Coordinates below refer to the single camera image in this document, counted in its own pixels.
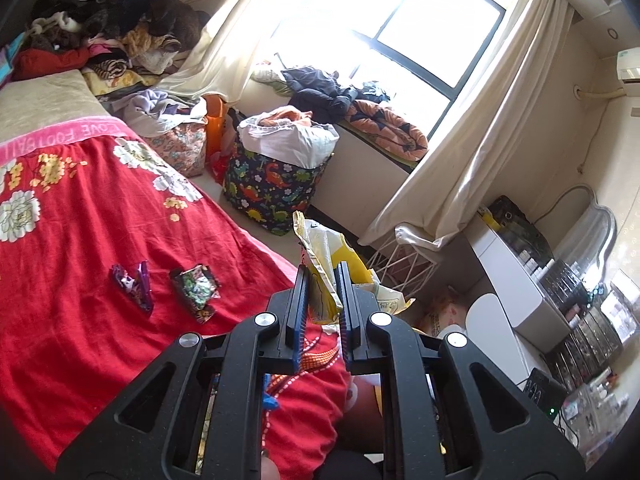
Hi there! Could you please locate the green white cloth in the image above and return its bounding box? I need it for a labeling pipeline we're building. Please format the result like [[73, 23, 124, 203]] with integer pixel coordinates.
[[250, 62, 293, 96]]

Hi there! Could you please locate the white vanity desk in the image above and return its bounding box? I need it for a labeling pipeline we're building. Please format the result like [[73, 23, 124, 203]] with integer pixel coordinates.
[[462, 215, 576, 353]]

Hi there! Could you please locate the purple wrapper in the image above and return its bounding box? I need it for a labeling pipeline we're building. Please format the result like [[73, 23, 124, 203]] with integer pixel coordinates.
[[110, 261, 155, 313]]

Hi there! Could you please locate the yellow white snack wrapper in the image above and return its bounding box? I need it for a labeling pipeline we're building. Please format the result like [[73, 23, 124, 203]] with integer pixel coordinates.
[[291, 210, 373, 326]]

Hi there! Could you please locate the light purple clothes heap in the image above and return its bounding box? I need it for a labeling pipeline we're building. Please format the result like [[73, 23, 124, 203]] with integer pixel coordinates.
[[107, 89, 208, 133]]

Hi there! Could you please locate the white window seat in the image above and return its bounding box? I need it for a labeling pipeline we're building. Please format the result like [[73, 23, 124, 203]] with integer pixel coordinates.
[[310, 122, 421, 241]]

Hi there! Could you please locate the cream curtain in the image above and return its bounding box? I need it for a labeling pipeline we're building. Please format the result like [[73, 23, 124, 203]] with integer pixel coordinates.
[[160, 0, 301, 106], [357, 0, 576, 251]]

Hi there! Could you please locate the green patterned wrapper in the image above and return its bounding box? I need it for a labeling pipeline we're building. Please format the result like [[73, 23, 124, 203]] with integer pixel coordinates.
[[169, 265, 222, 325]]

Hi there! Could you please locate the clear drawer organizer stack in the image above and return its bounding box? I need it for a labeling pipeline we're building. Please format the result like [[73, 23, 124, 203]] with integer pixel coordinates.
[[550, 300, 632, 376]]

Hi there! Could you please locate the pile of dark clothes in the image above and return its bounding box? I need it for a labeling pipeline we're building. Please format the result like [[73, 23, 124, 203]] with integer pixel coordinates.
[[15, 0, 211, 93]]

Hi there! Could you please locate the white drawer cabinet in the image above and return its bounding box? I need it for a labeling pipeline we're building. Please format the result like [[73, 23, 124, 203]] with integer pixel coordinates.
[[440, 292, 551, 391]]

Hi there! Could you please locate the wavy framed mirror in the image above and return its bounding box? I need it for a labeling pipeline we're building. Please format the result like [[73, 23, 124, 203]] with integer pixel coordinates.
[[550, 185, 618, 281]]

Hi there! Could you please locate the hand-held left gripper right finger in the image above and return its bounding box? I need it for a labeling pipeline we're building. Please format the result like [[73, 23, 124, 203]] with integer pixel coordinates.
[[334, 260, 586, 480]]

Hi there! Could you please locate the dinosaur print laundry basket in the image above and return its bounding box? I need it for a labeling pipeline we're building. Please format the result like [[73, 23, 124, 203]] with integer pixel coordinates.
[[222, 147, 335, 237]]

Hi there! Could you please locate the dark puffer jacket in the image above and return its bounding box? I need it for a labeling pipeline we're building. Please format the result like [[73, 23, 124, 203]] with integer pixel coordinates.
[[281, 66, 391, 123]]

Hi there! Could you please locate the black bag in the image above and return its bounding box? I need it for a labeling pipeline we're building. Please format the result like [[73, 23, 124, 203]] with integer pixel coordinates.
[[487, 195, 553, 256]]

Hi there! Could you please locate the orange cloth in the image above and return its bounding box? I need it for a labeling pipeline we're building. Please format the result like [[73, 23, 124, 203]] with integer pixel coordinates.
[[260, 106, 313, 126]]

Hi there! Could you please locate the orange black patterned quilt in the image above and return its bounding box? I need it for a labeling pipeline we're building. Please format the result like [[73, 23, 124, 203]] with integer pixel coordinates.
[[345, 99, 430, 162]]

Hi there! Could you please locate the person's black trouser leg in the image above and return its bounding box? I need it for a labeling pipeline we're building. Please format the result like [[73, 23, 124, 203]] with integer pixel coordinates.
[[320, 452, 383, 480]]

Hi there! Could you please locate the black device green light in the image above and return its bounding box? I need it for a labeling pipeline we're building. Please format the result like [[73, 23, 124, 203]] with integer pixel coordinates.
[[525, 367, 568, 418]]

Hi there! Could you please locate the floral fabric bag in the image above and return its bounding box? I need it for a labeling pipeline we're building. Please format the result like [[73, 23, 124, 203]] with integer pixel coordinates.
[[147, 117, 208, 178]]

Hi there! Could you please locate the striped blue pink cloth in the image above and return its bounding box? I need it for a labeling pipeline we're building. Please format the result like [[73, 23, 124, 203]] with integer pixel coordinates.
[[0, 35, 26, 83]]

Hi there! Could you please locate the red floral blanket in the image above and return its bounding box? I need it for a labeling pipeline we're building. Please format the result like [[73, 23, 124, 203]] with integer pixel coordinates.
[[0, 117, 353, 476]]

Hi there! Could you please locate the cream printed wrapper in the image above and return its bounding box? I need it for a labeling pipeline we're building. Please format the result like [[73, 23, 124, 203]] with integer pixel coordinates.
[[370, 284, 416, 315]]

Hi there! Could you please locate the yellow rimmed trash bin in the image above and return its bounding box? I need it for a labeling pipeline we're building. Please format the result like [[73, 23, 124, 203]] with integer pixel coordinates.
[[345, 375, 388, 456]]

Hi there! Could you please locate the orange bag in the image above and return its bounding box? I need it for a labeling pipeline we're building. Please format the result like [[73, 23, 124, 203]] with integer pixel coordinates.
[[202, 94, 231, 161]]

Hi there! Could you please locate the white air conditioner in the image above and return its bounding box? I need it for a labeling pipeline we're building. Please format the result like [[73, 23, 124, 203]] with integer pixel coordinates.
[[616, 47, 640, 83]]

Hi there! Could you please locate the cream air conditioner pipe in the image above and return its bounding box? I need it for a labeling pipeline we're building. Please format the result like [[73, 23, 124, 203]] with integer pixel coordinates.
[[572, 84, 626, 102]]

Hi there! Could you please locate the printed cardboard box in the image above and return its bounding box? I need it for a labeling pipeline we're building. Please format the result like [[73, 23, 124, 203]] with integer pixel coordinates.
[[415, 295, 471, 336]]

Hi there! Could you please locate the dark clear cosmetic box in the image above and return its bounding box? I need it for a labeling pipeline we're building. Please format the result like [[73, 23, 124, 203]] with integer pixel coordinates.
[[542, 260, 591, 311]]

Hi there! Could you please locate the white wire stool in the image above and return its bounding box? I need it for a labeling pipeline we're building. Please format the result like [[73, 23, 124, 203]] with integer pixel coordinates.
[[367, 225, 441, 301]]

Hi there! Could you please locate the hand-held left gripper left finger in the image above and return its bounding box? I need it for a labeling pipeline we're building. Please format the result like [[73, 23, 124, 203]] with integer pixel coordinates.
[[55, 262, 311, 480]]

